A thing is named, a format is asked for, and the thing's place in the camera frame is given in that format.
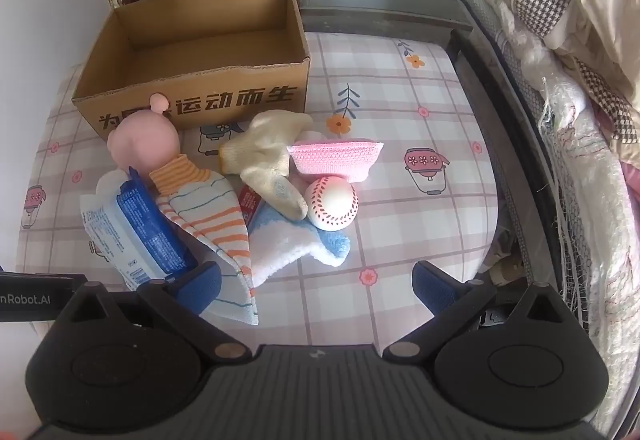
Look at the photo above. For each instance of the blue tissue packet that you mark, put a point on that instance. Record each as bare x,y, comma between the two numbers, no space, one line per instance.
150,230

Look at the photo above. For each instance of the pink knitted pouch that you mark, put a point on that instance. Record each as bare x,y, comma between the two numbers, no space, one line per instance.
330,157

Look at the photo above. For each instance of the red toothpaste tube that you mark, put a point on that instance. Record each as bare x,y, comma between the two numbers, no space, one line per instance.
248,202

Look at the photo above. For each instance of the pink plush toy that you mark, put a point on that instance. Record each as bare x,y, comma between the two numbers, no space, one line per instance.
142,139

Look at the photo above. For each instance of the orange striped white sock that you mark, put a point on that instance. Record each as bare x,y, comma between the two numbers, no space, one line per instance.
210,220

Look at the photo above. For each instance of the white baseball with red stitching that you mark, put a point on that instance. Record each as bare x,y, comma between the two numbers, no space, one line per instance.
332,202

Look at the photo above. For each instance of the white frayed quilt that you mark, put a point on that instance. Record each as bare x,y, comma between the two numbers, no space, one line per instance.
585,180

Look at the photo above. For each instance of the printed cardboard box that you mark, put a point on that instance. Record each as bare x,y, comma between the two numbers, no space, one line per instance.
225,99

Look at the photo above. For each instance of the blue and white towel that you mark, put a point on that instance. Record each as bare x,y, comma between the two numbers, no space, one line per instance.
285,245

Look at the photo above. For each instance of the pile of clothes and blankets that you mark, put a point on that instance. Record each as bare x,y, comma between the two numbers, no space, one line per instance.
590,19

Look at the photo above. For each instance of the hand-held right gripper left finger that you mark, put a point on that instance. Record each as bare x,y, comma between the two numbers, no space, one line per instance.
197,287

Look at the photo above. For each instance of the checked cartoon printed sheet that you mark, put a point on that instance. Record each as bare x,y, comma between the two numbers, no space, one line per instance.
400,220

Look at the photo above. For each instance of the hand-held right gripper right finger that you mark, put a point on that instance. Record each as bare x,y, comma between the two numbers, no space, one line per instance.
435,287

